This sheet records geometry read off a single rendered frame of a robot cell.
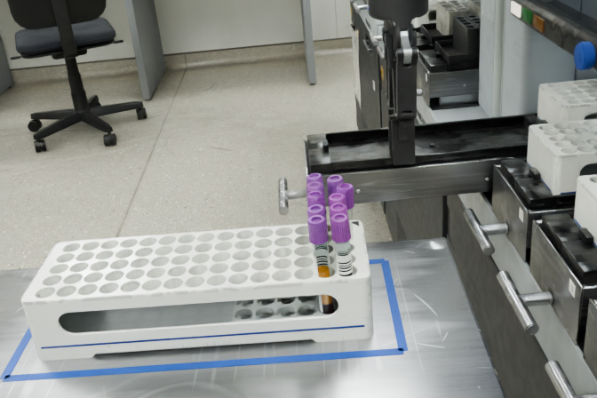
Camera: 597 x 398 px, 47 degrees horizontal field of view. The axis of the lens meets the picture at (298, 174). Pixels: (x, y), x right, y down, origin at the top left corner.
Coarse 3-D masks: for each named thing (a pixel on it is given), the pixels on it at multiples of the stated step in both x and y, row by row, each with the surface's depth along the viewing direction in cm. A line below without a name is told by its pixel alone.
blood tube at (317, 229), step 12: (312, 216) 56; (312, 228) 55; (324, 228) 55; (312, 240) 55; (324, 240) 55; (324, 252) 56; (324, 264) 56; (324, 276) 57; (324, 300) 58; (324, 312) 59
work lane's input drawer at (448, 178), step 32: (384, 128) 103; (416, 128) 103; (448, 128) 103; (480, 128) 104; (512, 128) 103; (320, 160) 95; (352, 160) 94; (384, 160) 93; (416, 160) 94; (448, 160) 94; (480, 160) 93; (288, 192) 101; (384, 192) 94; (416, 192) 94; (448, 192) 95
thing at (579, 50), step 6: (582, 42) 73; (588, 42) 73; (576, 48) 74; (582, 48) 72; (588, 48) 72; (576, 54) 74; (582, 54) 72; (588, 54) 72; (594, 54) 72; (576, 60) 74; (582, 60) 73; (588, 60) 72; (594, 60) 72; (576, 66) 74; (582, 66) 73; (588, 66) 73
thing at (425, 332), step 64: (384, 256) 71; (448, 256) 70; (0, 320) 66; (384, 320) 61; (448, 320) 60; (0, 384) 58; (64, 384) 57; (128, 384) 56; (192, 384) 56; (256, 384) 55; (320, 384) 54; (384, 384) 54; (448, 384) 53
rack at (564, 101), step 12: (540, 84) 100; (552, 84) 100; (564, 84) 101; (576, 84) 99; (588, 84) 99; (540, 96) 100; (552, 96) 96; (564, 96) 95; (576, 96) 95; (588, 96) 94; (540, 108) 101; (552, 108) 96; (564, 108) 92; (576, 108) 92; (588, 108) 92; (552, 120) 96; (564, 120) 93; (576, 120) 93
